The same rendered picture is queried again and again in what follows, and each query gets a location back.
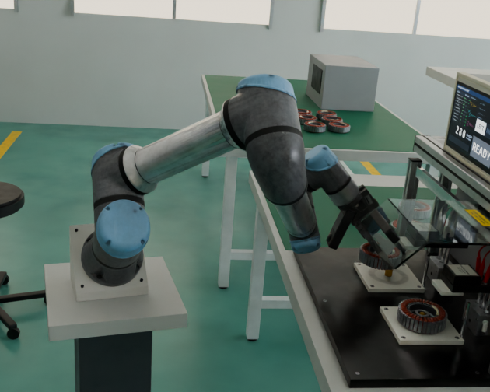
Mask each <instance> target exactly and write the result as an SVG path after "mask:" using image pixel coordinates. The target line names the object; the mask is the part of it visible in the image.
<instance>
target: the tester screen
mask: <svg viewBox="0 0 490 392"><path fill-rule="evenodd" d="M477 119H479V120H481V121H484V122H485V123H487V124H489V125H490V99H489V98H488V97H485V96H482V95H481V94H479V93H476V92H474V91H472V90H470V89H467V88H465V87H463V86H461V85H457V93H456V97H455V102H454V106H453V114H452V118H451V123H450V131H449V135H448V140H447V142H448V143H449V144H451V145H452V146H453V147H455V148H456V149H458V150H460V151H461V152H462V153H463V154H465V155H466V156H468V157H470V158H471V159H473V160H474V161H475V162H476V163H478V164H480V165H481V166H483V167H484V168H485V169H487V170H488V171H489V170H490V167H489V168H488V167H486V166H485V165H484V164H482V163H480V162H479V161H477V160H476V159H475V158H473V157H472V156H470V152H471V145H472V141H473V137H474V136H476V137H477V138H479V139H481V140H482V141H484V142H486V143H488V144H489V145H490V139H489V138H486V137H485V136H484V135H482V134H480V133H478V132H476V131H475V126H476V122H477ZM457 125H458V126H460V127H462V128H463V129H465V130H466V136H465V140H464V139H462V138H461V137H459V136H458V135H456V134H455V131H456V126H457ZM450 134H451V135H453V136H454V137H456V138H458V139H460V140H461V141H462V142H464V143H465V144H467V145H469V150H468V152H467V151H465V150H464V149H462V148H461V147H460V146H458V145H456V144H455V143H453V142H452V141H450V140H449V136H450Z"/></svg>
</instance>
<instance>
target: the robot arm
mask: <svg viewBox="0 0 490 392"><path fill-rule="evenodd" d="M236 94H237V95H236V96H234V97H232V98H230V99H228V100H226V101H225V102H224V103H223V105H222V110H221V111H219V112H218V113H216V114H213V115H212V116H209V117H207V118H205V119H203V120H201V121H198V122H196V123H194V124H192V125H190V126H188V127H185V128H183V129H181V130H179V131H177V132H174V133H173V134H171V135H168V136H166V137H165V138H161V139H160V140H158V141H156V142H153V143H152V144H149V145H147V146H145V147H143V148H142V147H141V146H138V145H133V144H131V143H127V142H118V143H117V144H116V145H115V144H114V143H113V144H109V145H106V146H104V147H103V148H101V149H99V150H98V151H97V152H96V153H95V155H94V156H93V159H92V168H91V177H92V180H93V210H94V227H95V231H94V232H93V233H91V234H90V235H89V236H88V238H87V239H86V241H85V243H84V244H83V247H82V252H81V262H82V267H83V269H84V271H85V273H86V274H87V275H88V276H89V277H90V278H91V279H92V280H93V281H94V282H96V283H98V284H100V285H105V286H110V287H115V286H120V285H124V284H126V283H128V282H130V281H131V280H132V279H133V278H134V277H135V276H136V275H137V274H138V272H139V271H140V269H141V267H142V263H143V257H144V254H143V248H144V247H145V245H146V244H147V242H148V240H149V235H150V221H149V217H148V214H147V213H146V211H145V202H144V195H145V194H148V193H150V192H153V191H154V190H155V189H156V187H157V185H158V182H160V181H161V180H165V179H166V178H168V177H171V176H173V175H176V174H178V173H181V172H183V171H185V170H188V169H190V168H192V167H194V166H197V165H199V164H202V163H204V162H207V161H209V160H210V159H214V158H215V157H218V156H220V155H223V154H225V153H227V152H230V151H232V150H234V149H237V148H238V149H241V150H243V151H244V152H247V158H248V161H249V164H250V168H251V169H252V171H253V174H254V176H255V178H256V180H257V182H258V184H259V186H260V188H261V190H262V192H263V194H264V196H265V197H266V198H267V199H268V200H269V201H270V202H271V203H272V204H274V205H275V207H276V209H277V211H278V213H279V215H280V217H281V219H282V221H283V223H284V225H285V227H286V229H287V231H288V233H289V239H290V241H289V242H290V243H291V247H292V251H293V252H295V253H297V254H307V253H311V252H314V251H316V250H318V249H319V248H320V245H321V243H320V234H319V229H318V225H317V217H316V212H315V208H314V203H313V195H312V192H314V191H316V190H318V189H319V188H322V189H323V190H324V191H325V193H326V194H327V196H328V197H329V198H330V199H331V200H332V201H333V203H334V204H335V205H337V207H338V208H339V209H340V210H341V211H340V213H339V215H338V217H337V218H336V220H335V222H334V225H333V226H332V228H331V231H330V232H329V234H328V236H327V239H326V241H327V245H328V246H329V247H330V248H331V249H334V250H337V248H338V246H339V244H340V242H341V240H342V238H343V237H344V235H345V233H346V231H347V229H348V227H349V225H350V223H351V224H352V225H353V226H355V228H356V229H357V230H358V231H359V233H360V234H361V235H362V237H363V238H364V239H367V241H368V242H369V244H370V245H371V246H372V248H373V249H374V250H375V251H376V253H377V254H378V255H379V257H380V258H381V259H382V261H383V262H384V264H386V265H388V266H390V267H393V265H392V264H391V263H390V261H389V260H388V258H387V257H386V255H385V254H384V252H383V251H382V250H381V249H380V247H379V246H378V244H377V243H376V241H375V240H374V239H373V237H372V236H371V235H370V233H369V231H368V230H367V229H366V227H365V226H364V225H363V224H362V222H361V220H363V219H364V218H365V217H366V216H367V215H368V214H370V213H371V212H372V211H373V210H375V209H376V208H377V207H379V203H378V202H377V201H376V199H375V198H373V196H372V195H371V194H370V193H369V191H368V190H367V189H366V188H365V186H364V185H363V184H362V185H361V186H360V187H358V185H357V184H356V182H355V181H354V180H353V179H352V177H351V176H350V175H349V173H348V172H347V170H346V169H345V168H344V167H343V166H342V164H341V163H340V161H339V160H338V158H337V156H336V155H335V154H334V153H333V152H332V151H331V150H330V149H329V148H328V146H326V145H318V146H316V147H314V148H313V149H311V150H310V151H309V152H308V153H307V154H306V155H305V148H304V142H303V135H302V131H301V127H300V122H299V114H298V110H297V105H296V103H297V99H296V97H295V94H294V91H293V87H292V85H291V83H290V82H289V81H288V80H287V79H285V78H283V77H281V76H278V75H269V74H258V75H251V76H248V77H246V78H244V79H242V80H241V81H240V82H239V83H238V85H237V87H236ZM377 203H378V204H377Z"/></svg>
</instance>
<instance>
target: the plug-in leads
mask: <svg viewBox="0 0 490 392"><path fill-rule="evenodd" d="M484 247H486V246H483V247H481V248H480V250H479V251H478V257H477V260H476V268H475V271H476V272H477V273H478V274H479V275H480V276H481V280H482V279H483V277H482V276H483V273H484V269H485V258H486V256H487V255H488V254H489V253H490V251H488V252H487V253H486V255H485V256H484V258H483V261H482V262H481V256H480V251H481V249H482V248H484ZM489 278H490V265H489V267H488V269H487V271H486V273H485V277H484V280H483V281H482V282H481V283H484V285H488V280H489Z"/></svg>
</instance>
